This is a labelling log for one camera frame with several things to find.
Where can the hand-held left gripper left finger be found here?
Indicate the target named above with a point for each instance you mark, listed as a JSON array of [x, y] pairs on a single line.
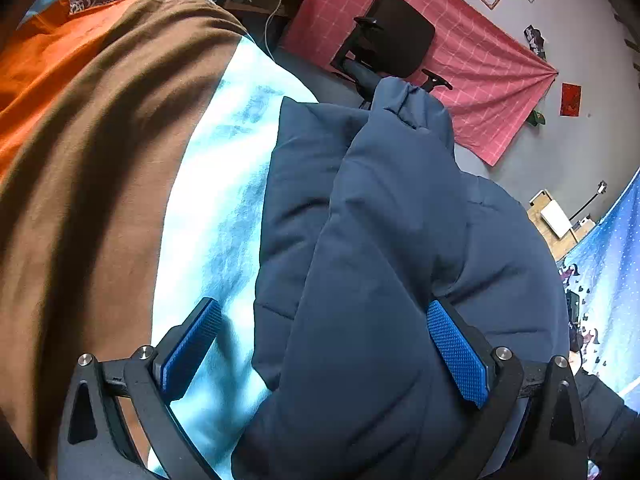
[[190, 345]]

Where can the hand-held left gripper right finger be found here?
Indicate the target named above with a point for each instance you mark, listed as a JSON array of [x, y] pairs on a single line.
[[457, 360]]

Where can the navy padded jacket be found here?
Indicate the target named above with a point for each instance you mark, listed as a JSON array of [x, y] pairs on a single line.
[[390, 270]]

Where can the person's right forearm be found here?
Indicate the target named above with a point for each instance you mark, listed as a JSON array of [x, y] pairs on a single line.
[[607, 415]]

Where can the cardboard box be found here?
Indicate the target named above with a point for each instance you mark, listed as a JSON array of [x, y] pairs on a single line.
[[575, 240]]

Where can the white flat box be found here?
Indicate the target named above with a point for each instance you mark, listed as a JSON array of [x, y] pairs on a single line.
[[556, 217]]

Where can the blue printed hanging cloth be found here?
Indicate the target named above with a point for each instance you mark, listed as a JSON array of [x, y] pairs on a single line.
[[610, 270]]

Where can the colour block blanket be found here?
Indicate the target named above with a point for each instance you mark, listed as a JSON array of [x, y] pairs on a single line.
[[100, 160]]

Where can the black office chair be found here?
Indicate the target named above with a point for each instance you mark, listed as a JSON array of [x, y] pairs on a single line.
[[400, 30]]

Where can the green wall ornament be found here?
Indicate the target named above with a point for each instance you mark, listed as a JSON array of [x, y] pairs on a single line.
[[536, 118]]

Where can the red paper wall square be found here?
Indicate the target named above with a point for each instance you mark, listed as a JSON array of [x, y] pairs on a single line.
[[570, 100]]

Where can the pink checked wall cloth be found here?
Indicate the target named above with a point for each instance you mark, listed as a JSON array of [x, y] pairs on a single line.
[[480, 75]]

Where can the dark wall sticker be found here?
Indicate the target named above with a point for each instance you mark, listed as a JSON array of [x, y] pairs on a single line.
[[535, 40]]

